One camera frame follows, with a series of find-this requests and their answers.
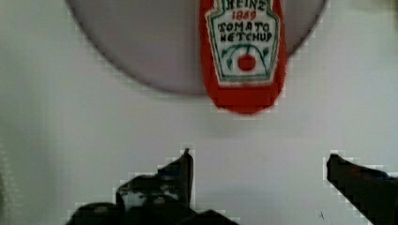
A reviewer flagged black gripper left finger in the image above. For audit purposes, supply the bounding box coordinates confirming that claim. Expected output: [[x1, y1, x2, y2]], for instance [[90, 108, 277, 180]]
[[65, 149, 238, 225]]

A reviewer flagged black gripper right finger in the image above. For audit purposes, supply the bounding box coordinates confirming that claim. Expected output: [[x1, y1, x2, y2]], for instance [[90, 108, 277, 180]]
[[326, 154, 398, 225]]

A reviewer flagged red plush ketchup bottle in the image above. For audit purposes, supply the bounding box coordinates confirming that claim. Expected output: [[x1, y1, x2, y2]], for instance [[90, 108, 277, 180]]
[[199, 0, 287, 114]]

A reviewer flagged lilac round plate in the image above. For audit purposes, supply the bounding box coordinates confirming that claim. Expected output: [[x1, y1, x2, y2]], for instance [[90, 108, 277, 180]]
[[65, 0, 329, 95]]

